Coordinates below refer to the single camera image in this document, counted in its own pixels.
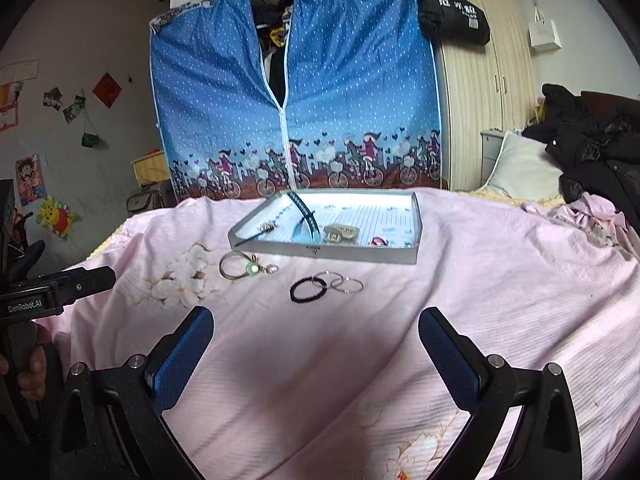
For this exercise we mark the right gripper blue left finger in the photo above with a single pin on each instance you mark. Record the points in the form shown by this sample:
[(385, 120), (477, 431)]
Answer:
[(173, 359)]

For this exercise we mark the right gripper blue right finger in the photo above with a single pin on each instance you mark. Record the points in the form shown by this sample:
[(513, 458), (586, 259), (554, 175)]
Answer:
[(458, 362)]

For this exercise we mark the teal blue smartwatch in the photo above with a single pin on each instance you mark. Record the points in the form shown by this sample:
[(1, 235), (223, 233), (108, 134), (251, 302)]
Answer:
[(306, 229)]

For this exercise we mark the person's left hand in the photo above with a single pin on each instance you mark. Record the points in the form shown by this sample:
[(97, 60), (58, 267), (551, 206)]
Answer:
[(32, 380)]

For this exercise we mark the pink floral bed sheet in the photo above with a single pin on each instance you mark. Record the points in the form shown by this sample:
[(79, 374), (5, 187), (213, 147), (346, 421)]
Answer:
[(318, 372)]

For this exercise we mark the grey shallow tray box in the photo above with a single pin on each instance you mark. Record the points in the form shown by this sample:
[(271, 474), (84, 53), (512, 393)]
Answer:
[(376, 226)]

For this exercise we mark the beaded hair stick pin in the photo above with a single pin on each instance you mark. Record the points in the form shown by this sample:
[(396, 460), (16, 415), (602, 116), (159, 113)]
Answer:
[(263, 229)]

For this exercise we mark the yellow storage basket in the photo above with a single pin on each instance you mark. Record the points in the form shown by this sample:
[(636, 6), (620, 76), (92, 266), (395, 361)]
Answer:
[(151, 168)]

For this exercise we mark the beige metal hair clip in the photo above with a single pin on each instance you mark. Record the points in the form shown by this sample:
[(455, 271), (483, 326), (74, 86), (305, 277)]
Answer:
[(337, 233)]

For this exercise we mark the pink crumpled blanket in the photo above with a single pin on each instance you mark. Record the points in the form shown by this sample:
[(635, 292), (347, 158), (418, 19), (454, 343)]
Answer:
[(597, 217)]

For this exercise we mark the white pillow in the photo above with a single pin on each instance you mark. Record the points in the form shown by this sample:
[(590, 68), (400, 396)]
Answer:
[(523, 170)]

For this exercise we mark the grey bedside drawer cabinet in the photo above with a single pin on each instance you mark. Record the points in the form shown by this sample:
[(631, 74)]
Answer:
[(491, 144)]

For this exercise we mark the pile of black clothes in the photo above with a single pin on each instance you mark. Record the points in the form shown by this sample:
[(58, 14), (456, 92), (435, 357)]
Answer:
[(594, 139)]

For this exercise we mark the light wooden wardrobe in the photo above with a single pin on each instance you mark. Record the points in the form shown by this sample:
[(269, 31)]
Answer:
[(483, 88)]

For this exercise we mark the blue fabric wardrobe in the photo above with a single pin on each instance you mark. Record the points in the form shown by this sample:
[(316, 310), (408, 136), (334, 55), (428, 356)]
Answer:
[(254, 96)]

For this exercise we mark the white paper gift bag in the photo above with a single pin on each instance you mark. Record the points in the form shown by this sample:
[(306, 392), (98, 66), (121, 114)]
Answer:
[(543, 34)]

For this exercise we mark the black tote bag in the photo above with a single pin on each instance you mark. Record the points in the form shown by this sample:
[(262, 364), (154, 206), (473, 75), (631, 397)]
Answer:
[(455, 20)]

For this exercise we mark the yellow cartoon wall sticker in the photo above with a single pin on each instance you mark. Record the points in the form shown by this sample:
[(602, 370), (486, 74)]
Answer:
[(56, 217)]

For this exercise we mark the anime character wall poster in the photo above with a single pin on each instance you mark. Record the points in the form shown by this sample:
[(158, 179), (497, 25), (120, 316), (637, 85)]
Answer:
[(29, 179)]

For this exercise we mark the brown hair tie green bead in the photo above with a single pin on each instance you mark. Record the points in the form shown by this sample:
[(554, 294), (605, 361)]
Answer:
[(235, 265)]

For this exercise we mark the green hanging wall pouch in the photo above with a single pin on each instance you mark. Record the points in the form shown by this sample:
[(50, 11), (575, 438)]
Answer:
[(90, 140)]

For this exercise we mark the red diamond wall paper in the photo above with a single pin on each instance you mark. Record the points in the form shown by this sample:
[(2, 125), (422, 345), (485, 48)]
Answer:
[(107, 90)]

